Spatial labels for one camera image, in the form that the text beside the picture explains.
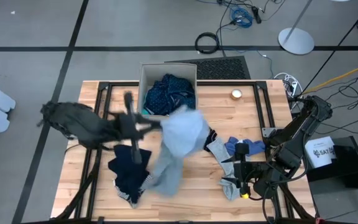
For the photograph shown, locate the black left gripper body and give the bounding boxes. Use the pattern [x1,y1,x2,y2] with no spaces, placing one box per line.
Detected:
[109,91,143,165]

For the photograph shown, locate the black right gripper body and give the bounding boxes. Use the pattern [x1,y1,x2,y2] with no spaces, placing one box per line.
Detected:
[233,142,259,200]

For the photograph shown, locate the navy dotted button shirt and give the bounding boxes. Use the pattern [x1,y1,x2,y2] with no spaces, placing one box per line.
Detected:
[144,73,197,116]

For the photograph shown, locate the pale blue-grey shirt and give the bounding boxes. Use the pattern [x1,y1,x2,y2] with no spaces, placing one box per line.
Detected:
[141,105,211,197]

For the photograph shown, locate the navy Puma boxer shorts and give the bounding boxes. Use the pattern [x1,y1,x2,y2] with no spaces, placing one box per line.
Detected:
[108,144,152,208]

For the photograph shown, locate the beige fabric storage box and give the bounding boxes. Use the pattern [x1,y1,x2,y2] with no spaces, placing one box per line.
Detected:
[137,62,198,121]

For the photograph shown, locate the brown tape roll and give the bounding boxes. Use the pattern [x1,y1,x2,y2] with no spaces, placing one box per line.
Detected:
[230,88,243,101]

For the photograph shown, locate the white printed cardboard box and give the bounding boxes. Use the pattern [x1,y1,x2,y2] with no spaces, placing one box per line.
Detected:
[305,136,337,169]

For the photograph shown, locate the black equipment cart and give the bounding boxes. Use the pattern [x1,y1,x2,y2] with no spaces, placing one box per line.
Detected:
[300,135,358,206]

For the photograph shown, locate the black perforated floor mat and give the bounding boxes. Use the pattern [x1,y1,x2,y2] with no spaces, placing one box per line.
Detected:
[165,55,251,80]

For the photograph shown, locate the silver round-base floor stand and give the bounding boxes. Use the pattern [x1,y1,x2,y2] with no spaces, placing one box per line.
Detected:
[277,0,316,56]

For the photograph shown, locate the black aluminium table frame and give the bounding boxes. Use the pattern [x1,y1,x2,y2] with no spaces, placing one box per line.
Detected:
[54,80,316,224]

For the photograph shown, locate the thick black cable loop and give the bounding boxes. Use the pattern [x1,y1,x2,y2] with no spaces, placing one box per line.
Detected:
[289,95,310,108]

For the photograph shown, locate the coiled black cable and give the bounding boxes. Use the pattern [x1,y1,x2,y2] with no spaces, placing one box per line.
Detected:
[194,32,221,55]

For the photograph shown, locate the white cable bundle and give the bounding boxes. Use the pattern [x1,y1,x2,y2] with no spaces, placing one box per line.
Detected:
[273,72,303,97]

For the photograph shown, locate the yellow floor cable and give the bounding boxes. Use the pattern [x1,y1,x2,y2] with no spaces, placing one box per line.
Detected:
[301,59,358,96]

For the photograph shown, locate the thin black floor cable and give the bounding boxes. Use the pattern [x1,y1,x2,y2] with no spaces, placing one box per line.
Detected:
[337,74,358,110]

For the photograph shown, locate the coiled blue cable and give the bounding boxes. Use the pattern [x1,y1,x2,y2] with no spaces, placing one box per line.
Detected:
[230,7,254,29]

